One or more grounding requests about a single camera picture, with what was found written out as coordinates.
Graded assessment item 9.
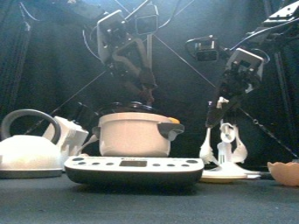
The beige eggshell half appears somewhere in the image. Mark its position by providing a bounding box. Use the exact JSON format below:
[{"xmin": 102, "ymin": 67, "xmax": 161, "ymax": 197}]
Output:
[{"xmin": 266, "ymin": 160, "xmax": 299, "ymax": 187}]

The black pot lid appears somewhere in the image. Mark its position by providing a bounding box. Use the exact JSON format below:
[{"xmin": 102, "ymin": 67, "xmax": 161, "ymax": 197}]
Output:
[{"xmin": 98, "ymin": 101, "xmax": 159, "ymax": 116}]

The white toy spatula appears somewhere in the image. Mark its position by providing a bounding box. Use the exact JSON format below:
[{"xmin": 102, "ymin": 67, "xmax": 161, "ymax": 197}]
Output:
[{"xmin": 199, "ymin": 127, "xmax": 221, "ymax": 166}]

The white toy ladle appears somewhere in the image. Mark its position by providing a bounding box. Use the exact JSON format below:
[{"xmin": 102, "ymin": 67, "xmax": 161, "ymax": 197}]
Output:
[{"xmin": 232, "ymin": 124, "xmax": 250, "ymax": 165}]

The white toy cooking pot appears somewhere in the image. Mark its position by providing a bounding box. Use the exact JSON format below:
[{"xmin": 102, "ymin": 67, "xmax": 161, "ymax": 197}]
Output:
[{"xmin": 91, "ymin": 112, "xmax": 186, "ymax": 158}]

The white toy toaster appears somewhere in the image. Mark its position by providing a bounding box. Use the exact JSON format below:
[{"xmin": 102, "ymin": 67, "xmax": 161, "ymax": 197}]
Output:
[{"xmin": 42, "ymin": 115, "xmax": 90, "ymax": 165}]

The white toy kettle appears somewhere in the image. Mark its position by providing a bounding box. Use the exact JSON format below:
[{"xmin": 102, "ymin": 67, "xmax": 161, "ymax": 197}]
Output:
[{"xmin": 0, "ymin": 108, "xmax": 65, "ymax": 179}]

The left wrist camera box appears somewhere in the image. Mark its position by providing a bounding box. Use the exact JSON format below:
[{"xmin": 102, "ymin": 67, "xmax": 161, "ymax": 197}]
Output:
[{"xmin": 135, "ymin": 3, "xmax": 161, "ymax": 37}]

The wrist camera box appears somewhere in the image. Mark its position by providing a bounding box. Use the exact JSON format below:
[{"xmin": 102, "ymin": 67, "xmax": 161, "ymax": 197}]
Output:
[
  {"xmin": 135, "ymin": 3, "xmax": 161, "ymax": 37},
  {"xmin": 186, "ymin": 35, "xmax": 222, "ymax": 63}
]

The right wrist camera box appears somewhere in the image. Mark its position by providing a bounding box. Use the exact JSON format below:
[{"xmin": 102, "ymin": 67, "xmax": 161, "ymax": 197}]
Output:
[{"xmin": 186, "ymin": 35, "xmax": 222, "ymax": 63}]

